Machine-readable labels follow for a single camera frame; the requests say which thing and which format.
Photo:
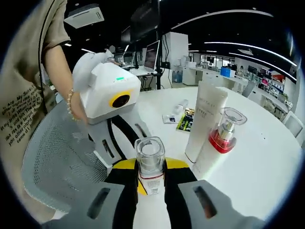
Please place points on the silver skincare sachet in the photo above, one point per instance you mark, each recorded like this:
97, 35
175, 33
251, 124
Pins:
170, 119

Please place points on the red collar skincare bottle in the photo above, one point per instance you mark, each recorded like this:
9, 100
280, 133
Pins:
212, 157

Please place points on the ceiling air conditioner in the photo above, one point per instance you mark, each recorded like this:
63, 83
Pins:
84, 16

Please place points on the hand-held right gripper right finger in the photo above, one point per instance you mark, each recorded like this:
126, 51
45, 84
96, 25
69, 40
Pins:
205, 205

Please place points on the grey mesh office chair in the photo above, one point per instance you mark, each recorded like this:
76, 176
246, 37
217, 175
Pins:
59, 148

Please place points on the long ceiling light strip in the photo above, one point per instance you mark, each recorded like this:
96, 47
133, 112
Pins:
226, 16
250, 48

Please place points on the display shelf with goods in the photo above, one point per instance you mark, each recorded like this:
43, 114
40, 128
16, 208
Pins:
271, 81

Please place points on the black tripod stand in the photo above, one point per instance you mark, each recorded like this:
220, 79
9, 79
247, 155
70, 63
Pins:
159, 47

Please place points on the white long counter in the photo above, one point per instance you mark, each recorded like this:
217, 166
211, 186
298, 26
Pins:
209, 76

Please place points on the white chair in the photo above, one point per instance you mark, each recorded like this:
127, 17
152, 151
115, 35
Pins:
294, 124

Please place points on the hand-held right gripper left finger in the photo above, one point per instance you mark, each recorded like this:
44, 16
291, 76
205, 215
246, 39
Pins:
95, 205

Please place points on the blue plastic bin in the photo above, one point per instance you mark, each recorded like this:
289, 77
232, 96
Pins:
227, 72

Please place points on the green skincare sachet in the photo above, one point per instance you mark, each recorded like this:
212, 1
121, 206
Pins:
186, 124

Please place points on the blue water jug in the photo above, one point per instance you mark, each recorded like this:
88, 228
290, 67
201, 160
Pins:
177, 76

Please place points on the large black monitor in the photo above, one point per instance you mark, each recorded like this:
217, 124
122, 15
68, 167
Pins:
143, 21

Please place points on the white skincare tube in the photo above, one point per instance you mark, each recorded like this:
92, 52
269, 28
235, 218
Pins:
205, 114

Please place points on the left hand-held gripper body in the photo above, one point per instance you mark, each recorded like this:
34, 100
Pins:
107, 81

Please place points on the gold skincare sachet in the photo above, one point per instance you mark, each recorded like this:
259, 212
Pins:
190, 111

